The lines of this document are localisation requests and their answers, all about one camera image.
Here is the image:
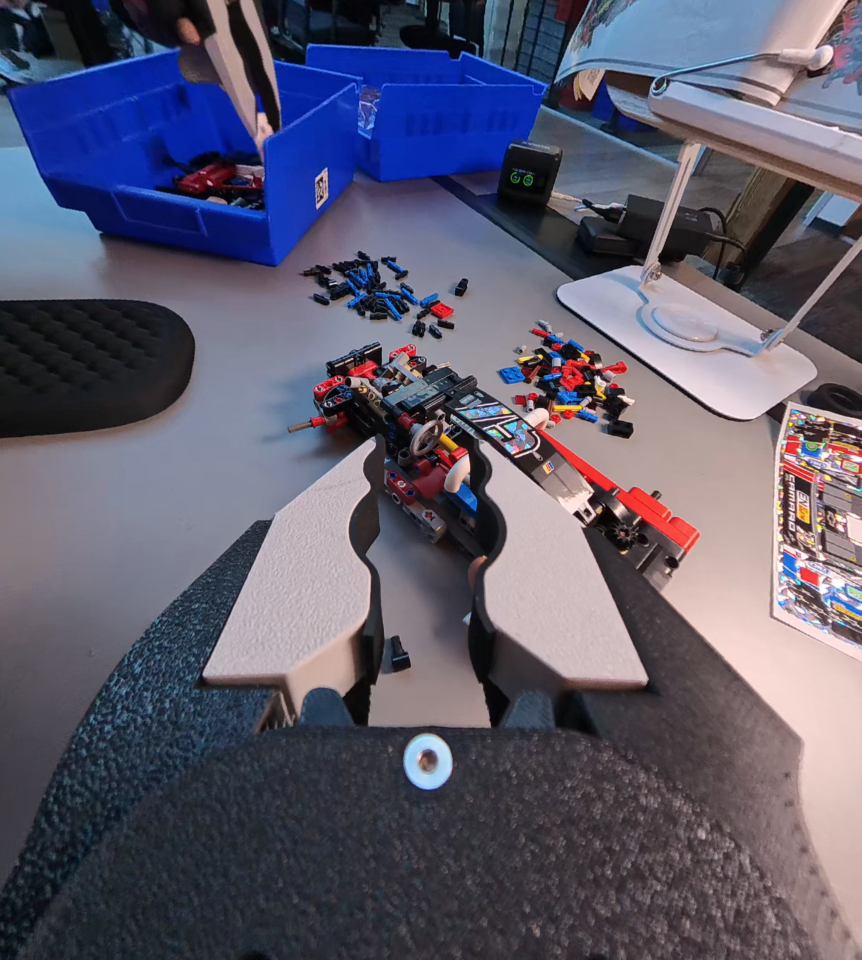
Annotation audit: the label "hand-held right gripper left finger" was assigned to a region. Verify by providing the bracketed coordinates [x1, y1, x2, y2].
[203, 436, 389, 735]

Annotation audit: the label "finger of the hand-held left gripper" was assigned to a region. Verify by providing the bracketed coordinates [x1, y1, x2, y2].
[230, 0, 283, 135]
[200, 0, 276, 164]

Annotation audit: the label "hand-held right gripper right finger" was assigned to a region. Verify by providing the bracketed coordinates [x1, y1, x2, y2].
[467, 438, 651, 729]

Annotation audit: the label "red and black lego parts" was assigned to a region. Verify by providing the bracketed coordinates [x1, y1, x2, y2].
[155, 152, 267, 213]

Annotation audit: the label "blue bin with white label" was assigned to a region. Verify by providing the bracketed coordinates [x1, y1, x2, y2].
[8, 47, 361, 268]

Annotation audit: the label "lego car model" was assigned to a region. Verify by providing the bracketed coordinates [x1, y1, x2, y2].
[287, 342, 702, 595]

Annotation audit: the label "black lego tyre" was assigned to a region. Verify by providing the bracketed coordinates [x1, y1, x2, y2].
[806, 383, 862, 420]

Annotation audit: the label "lego instruction booklet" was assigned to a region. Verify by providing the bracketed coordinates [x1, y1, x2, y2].
[554, 0, 862, 145]

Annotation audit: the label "blue plastic bin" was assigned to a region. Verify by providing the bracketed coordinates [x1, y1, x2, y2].
[304, 42, 549, 184]

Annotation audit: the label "pile of mixed colourful pieces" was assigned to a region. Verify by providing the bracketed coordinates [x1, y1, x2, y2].
[497, 318, 636, 441]

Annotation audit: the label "white book stand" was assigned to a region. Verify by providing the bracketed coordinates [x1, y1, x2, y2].
[556, 0, 862, 422]

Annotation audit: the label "pile of black blue pins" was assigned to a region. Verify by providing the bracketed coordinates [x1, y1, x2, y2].
[300, 250, 456, 339]

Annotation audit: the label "small black device green display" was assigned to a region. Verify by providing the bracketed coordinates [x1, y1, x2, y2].
[496, 140, 564, 204]

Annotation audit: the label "shiny sticker sheet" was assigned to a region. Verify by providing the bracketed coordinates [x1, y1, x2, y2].
[770, 400, 862, 688]

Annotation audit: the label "black desk mat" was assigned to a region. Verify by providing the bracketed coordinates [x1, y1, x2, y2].
[437, 171, 612, 282]

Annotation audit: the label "black foam wrist rest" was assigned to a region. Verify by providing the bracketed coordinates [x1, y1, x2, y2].
[0, 299, 197, 444]

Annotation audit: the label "small black box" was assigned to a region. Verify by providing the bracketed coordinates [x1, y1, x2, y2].
[576, 215, 627, 257]

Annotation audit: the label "black power adapter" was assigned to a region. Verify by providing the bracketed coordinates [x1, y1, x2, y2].
[617, 192, 718, 261]

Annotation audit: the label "black cable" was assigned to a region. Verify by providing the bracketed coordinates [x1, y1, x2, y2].
[697, 206, 748, 290]

